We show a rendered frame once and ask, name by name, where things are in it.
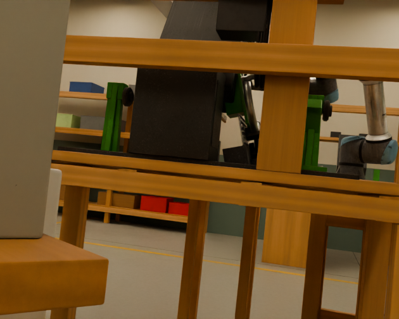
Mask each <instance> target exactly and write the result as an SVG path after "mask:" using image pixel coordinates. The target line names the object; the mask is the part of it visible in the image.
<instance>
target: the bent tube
mask: <svg viewBox="0 0 399 319"><path fill-rule="evenodd" d="M247 76H248V75H247ZM247 76H243V77H241V81H242V85H243V89H244V101H245V105H246V112H247V115H248V120H249V123H250V128H251V131H252V132H255V131H259V129H258V124H257V119H256V116H255V110H254V106H253V99H252V93H251V86H252V85H253V82H252V80H250V81H244V79H245V78H246V77H247ZM258 141H259V139H255V140H254V143H255V147H256V149H258Z"/></svg>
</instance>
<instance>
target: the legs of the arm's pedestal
mask: <svg viewBox="0 0 399 319"><path fill-rule="evenodd" d="M366 225H367V220H364V219H358V218H348V217H342V216H331V215H321V214H315V213H311V217H310V230H309V238H308V251H307V263H306V270H305V283H304V291H303V304H302V311H301V319H358V309H359V302H360V288H361V280H362V267H363V259H364V246H365V232H366ZM329 226H332V227H341V228H351V229H356V230H363V236H362V250H361V257H360V271H359V278H358V292H357V305H356V313H355V314H354V313H347V312H343V311H336V310H330V309H325V308H321V304H322V291H323V284H324V271H325V263H326V251H327V237H328V230H329Z"/></svg>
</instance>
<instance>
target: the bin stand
mask: <svg viewBox="0 0 399 319"><path fill-rule="evenodd" d="M208 202H209V201H200V200H194V199H190V200H189V211H188V218H187V229H186V240H185V247H184V259H183V265H182V277H181V283H180V295H179V306H178V313H177V319H196V318H197V311H198V299H199V293H200V281H201V269H202V262H203V251H204V244H205V232H206V221H207V214H208ZM259 219H260V208H256V207H250V206H246V211H245V218H244V230H243V243H242V250H241V262H240V269H239V281H238V287H237V299H236V312H235V319H250V308H251V296H252V289H253V277H254V270H255V258H256V251H257V239H258V226H259Z"/></svg>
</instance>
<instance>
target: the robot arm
mask: <svg viewBox="0 0 399 319"><path fill-rule="evenodd" d="M250 80H254V74H250V75H248V76H247V77H246V78H245V79H244V81H250ZM359 81H360V82H361V83H363V87H364V98H365V109H366V115H367V127H368V135H367V136H366V137H364V136H349V137H345V138H343V139H342V140H341V145H340V154H339V166H338V170H337V172H336V173H345V174H352V175H359V176H360V179H361V180H365V175H364V163H368V164H380V165H390V164H392V162H394V160H395V158H396V156H397V152H398V143H397V141H396V140H394V139H393V140H392V135H391V134H390V133H389V132H388V126H387V118H386V105H385V98H384V85H383V81H371V80H359ZM251 89H252V90H255V91H264V89H261V88H260V86H258V88H255V85H252V86H251ZM308 94H310V95H321V96H324V101H325V100H329V101H330V103H334V102H336V101H337V100H338V99H339V92H338V85H337V81H336V78H313V77H310V85H309V92H308Z"/></svg>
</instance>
